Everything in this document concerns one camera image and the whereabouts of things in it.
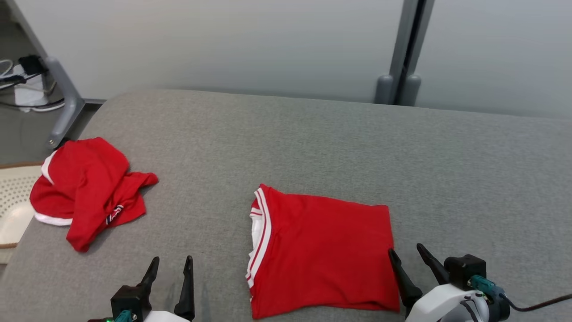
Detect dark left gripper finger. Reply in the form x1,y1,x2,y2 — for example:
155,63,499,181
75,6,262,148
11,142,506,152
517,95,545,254
139,256,160,288
174,255,196,321

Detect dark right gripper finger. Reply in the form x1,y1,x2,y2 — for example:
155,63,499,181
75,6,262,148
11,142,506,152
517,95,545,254
388,248,423,309
416,243,450,286

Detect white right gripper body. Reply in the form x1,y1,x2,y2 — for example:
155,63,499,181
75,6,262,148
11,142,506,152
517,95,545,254
404,284,490,322

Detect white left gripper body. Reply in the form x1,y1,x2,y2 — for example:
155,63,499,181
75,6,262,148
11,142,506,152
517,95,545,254
142,310,191,322

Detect red white basketball jersey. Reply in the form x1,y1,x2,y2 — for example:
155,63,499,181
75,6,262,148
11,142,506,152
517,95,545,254
245,183,401,320

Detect red shorts white trim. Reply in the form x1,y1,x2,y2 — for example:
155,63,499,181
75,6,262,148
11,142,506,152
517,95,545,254
29,136,160,253

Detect beige perforated laundry basket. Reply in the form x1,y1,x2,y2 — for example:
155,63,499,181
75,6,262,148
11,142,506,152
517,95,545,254
0,163,44,264

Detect grey fabric sofa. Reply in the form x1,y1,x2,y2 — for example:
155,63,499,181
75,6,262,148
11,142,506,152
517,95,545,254
0,89,572,322

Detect grey metal partition foot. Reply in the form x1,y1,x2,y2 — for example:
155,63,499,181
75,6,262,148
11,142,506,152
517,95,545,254
6,0,86,150

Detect white box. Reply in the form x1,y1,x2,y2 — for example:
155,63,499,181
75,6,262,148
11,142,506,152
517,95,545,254
13,65,50,109

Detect black power adapter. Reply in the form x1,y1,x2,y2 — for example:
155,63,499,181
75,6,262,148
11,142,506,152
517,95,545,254
18,54,46,76

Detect right teal plug black cable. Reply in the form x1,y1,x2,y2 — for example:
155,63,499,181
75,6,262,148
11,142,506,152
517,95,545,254
469,275,572,313

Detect grey cylinder post cap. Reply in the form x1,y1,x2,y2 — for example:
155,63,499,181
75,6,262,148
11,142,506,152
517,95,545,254
374,74,394,105
401,74,422,107

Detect black floor cable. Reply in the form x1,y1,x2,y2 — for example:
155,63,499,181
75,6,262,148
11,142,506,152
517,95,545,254
0,97,66,113

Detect grey metal partition post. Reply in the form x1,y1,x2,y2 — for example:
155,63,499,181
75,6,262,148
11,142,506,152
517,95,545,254
388,0,435,106

